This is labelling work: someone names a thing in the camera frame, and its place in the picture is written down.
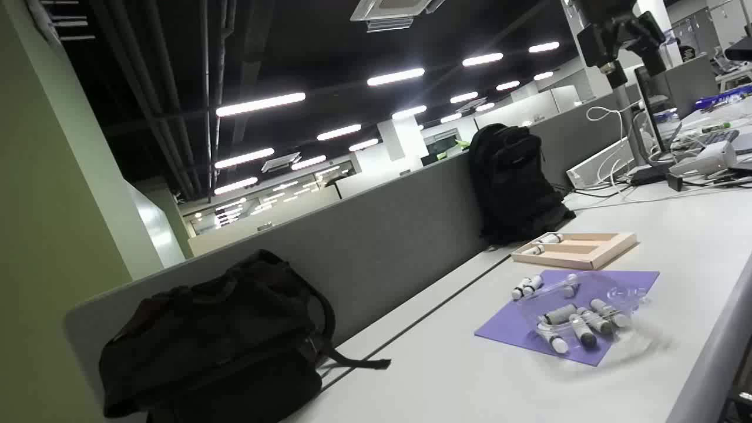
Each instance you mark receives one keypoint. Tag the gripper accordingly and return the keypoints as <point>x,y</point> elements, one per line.
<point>605,9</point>

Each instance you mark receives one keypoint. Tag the clear plastic container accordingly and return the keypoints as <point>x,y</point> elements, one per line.
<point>599,305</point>

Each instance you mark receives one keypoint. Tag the long white box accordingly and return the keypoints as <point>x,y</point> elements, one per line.
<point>599,165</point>

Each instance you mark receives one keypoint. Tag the black power brick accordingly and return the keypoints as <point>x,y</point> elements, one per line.
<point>649,174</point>

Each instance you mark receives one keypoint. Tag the grey keypad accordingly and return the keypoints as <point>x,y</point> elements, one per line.
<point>721,136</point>

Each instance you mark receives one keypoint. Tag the white desk device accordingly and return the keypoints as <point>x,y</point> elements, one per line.
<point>708,158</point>

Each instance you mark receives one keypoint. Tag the black backpack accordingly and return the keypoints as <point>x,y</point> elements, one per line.
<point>514,182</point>

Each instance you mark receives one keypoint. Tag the wooden tray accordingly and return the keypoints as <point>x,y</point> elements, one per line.
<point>587,255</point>

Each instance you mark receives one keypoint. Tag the ceiling air vent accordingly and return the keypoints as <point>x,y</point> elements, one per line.
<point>393,12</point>

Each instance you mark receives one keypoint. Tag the grey desk partition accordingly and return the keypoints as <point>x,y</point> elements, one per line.
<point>382,235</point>

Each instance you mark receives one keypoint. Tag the purple mat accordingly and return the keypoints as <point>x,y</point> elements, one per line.
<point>505,329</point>

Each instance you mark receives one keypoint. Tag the dark brown backpack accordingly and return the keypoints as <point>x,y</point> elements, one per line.
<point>223,346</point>

